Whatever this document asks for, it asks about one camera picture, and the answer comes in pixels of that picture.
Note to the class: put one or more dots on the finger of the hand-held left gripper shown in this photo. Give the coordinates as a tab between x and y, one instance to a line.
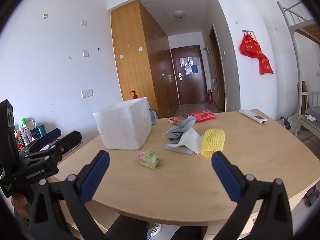
47	137
70	140

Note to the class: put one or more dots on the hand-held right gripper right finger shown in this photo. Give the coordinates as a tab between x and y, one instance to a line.
226	173

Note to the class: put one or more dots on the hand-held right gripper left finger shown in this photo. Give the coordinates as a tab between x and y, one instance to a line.
96	172

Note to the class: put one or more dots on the white foam box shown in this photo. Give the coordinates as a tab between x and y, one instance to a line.
120	127

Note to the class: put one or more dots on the grey sock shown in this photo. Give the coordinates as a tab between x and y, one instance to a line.
181	128
178	150

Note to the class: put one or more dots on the person's left hand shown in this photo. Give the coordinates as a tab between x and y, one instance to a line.
19	205

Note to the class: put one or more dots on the teal can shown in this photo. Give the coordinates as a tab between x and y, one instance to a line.
39	130

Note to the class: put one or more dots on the green capped spray can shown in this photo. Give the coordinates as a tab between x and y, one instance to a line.
24	130

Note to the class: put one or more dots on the yellow foam fruit net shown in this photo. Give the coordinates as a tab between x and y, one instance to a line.
212	141

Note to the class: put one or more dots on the green pink tissue packet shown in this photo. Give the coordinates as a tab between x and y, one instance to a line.
150	158

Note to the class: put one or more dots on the red wet wipes packet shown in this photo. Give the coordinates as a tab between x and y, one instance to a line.
203	115

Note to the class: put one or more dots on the white remote control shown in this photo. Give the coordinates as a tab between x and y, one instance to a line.
253	116

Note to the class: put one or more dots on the person's left leg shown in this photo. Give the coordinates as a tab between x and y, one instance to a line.
130	230

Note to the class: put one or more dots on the person's leg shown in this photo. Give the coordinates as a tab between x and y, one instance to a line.
130	230
190	233

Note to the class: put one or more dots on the person's right leg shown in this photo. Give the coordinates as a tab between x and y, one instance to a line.
190	233

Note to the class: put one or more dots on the red snack packet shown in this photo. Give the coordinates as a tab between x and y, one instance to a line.
178	120

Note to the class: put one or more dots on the black bag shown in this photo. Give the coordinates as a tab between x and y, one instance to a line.
285	122

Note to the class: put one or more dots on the red fire extinguisher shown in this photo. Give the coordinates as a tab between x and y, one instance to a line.
210	97

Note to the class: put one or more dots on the red pump lotion bottle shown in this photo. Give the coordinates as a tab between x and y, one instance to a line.
134	95

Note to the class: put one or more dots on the white sneaker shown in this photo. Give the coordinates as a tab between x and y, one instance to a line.
155	230

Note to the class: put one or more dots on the grey slippers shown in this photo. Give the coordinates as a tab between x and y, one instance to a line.
310	196

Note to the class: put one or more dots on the brown side door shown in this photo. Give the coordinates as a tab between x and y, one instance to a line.
217	75

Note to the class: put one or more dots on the dark brown entrance door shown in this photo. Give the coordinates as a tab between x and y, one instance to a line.
190	80

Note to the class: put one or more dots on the wooden wardrobe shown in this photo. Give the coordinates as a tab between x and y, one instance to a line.
132	55

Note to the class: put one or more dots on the wooden board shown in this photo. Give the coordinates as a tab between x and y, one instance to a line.
304	97

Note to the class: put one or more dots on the white metal bunk bed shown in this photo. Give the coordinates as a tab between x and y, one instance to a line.
296	55

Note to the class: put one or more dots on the round ceiling lamp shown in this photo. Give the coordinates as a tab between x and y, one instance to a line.
179	13

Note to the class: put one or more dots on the double white wall socket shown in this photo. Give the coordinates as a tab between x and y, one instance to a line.
87	93

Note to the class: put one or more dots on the single white wall switch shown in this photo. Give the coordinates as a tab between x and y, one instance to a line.
85	53
84	22

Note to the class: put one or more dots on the metal wall hook rack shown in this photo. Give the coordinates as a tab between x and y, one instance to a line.
248	31

